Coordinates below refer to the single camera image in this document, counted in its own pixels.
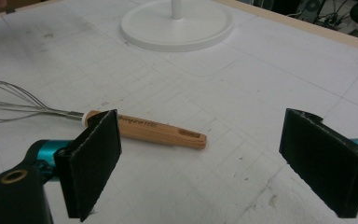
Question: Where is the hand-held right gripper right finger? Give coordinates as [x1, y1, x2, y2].
[279, 107, 358, 219]

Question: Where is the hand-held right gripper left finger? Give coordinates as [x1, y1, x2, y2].
[24, 108, 122, 223]

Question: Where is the wooden handled wire whisk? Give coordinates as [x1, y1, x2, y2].
[0, 75, 208, 150]

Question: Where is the white round stand base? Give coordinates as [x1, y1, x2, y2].
[119, 0, 235, 53]

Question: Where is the tangle of floor cables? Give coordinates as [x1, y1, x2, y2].
[287, 0, 353, 31]

